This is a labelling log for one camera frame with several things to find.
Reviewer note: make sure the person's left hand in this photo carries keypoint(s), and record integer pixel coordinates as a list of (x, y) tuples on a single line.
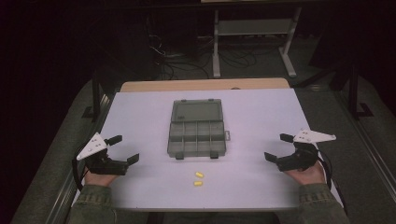
[(99, 179)]

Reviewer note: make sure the black metal stand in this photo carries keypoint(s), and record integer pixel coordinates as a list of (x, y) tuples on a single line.
[(96, 99), (354, 93)]

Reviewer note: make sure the person's right hand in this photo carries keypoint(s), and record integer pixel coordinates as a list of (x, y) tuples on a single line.
[(309, 176)]

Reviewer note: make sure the white metal desk frame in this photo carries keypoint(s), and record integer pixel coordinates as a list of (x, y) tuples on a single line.
[(253, 27)]

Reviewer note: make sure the grey transparent compartment box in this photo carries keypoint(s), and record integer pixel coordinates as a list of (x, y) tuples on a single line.
[(196, 130)]

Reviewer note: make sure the yellow earplug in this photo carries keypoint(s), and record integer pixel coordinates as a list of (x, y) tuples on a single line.
[(199, 174), (198, 183)]

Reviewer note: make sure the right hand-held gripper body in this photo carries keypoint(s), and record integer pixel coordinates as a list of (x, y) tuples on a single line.
[(300, 160)]

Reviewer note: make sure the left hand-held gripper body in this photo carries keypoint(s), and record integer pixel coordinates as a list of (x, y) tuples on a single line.
[(95, 148)]

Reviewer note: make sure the wooden table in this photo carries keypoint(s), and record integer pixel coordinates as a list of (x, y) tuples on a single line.
[(202, 84)]

